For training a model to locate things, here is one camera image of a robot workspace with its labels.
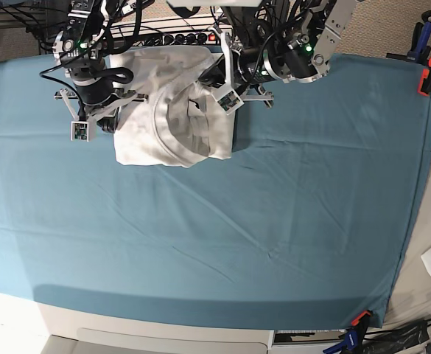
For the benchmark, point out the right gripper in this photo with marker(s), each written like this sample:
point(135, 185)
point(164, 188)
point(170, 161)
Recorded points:
point(99, 96)

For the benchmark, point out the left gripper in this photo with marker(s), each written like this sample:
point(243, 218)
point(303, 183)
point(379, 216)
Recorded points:
point(233, 69)

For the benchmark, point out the white T-shirt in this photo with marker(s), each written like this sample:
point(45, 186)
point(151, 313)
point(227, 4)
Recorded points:
point(180, 123)

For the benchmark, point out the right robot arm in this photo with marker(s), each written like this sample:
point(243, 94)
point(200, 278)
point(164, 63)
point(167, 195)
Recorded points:
point(86, 41)

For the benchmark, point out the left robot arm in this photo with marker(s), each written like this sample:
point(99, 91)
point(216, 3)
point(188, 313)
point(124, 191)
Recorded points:
point(276, 40)

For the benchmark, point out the black power strip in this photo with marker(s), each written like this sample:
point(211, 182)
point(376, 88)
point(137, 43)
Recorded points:
point(204, 38)

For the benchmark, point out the teal table cloth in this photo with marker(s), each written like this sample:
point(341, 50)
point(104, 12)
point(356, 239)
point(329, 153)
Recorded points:
point(307, 225)

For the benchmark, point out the blue clamp top right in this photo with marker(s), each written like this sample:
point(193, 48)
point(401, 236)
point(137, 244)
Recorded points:
point(420, 50)

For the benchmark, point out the blue clamp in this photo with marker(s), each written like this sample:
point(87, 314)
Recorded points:
point(420, 50)
point(350, 343)

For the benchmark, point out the white drawer cabinet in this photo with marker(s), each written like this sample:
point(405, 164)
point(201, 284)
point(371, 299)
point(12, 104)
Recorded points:
point(150, 336)

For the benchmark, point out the orange black clamp right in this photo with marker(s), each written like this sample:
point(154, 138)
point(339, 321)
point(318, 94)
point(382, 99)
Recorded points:
point(424, 87)

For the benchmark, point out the orange black clamp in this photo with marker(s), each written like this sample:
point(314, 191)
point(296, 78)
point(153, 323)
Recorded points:
point(424, 87)
point(364, 316)

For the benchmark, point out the orange black clamp bottom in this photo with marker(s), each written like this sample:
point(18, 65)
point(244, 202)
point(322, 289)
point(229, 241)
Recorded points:
point(364, 316)

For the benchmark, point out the blue clamp bottom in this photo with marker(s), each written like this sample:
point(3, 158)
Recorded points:
point(350, 343)

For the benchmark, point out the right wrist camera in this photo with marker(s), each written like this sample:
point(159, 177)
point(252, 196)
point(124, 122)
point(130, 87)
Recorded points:
point(83, 131)

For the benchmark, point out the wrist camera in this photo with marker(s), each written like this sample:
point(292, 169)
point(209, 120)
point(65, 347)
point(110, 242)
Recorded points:
point(230, 102)
point(83, 131)

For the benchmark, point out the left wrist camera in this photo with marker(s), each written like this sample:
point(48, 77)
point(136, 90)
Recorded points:
point(230, 102)

